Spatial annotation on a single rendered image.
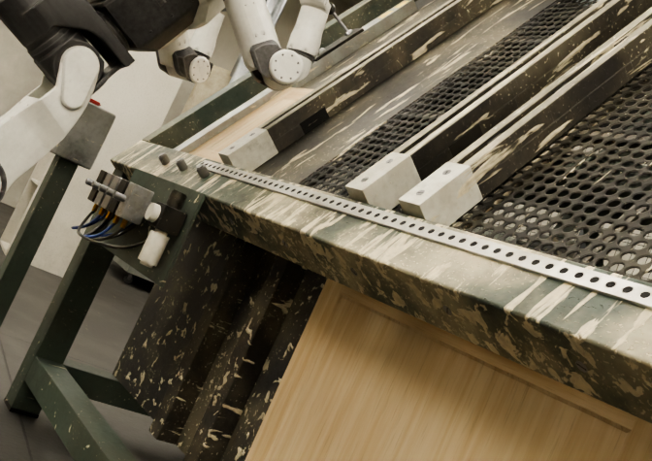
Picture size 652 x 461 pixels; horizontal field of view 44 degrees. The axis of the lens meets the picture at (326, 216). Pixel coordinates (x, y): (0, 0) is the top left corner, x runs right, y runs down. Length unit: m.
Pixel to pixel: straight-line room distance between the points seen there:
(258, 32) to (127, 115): 4.15
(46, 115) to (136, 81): 4.05
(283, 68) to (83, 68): 0.45
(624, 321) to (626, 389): 0.08
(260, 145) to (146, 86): 3.95
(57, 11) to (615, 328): 1.39
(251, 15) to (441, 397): 0.92
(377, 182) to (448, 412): 0.44
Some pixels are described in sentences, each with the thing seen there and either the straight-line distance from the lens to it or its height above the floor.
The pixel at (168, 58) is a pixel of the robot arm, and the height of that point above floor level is 1.12.
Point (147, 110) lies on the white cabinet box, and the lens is 5.98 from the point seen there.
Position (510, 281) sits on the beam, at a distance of 1.15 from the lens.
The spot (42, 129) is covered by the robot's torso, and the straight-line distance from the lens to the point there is 1.95.
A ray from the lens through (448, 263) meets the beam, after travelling 1.24.
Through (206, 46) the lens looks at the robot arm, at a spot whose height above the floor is 1.21.
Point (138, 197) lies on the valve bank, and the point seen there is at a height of 0.74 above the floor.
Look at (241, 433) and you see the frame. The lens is 1.96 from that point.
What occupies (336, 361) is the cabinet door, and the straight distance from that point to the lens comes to 1.72.
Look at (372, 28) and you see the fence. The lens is 2.68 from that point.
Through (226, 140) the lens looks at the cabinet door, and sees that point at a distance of 2.34.
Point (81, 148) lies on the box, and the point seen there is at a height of 0.80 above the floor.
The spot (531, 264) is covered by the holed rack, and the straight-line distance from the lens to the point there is 1.16.
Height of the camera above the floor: 0.74
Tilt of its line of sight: 4 degrees up
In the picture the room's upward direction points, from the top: 25 degrees clockwise
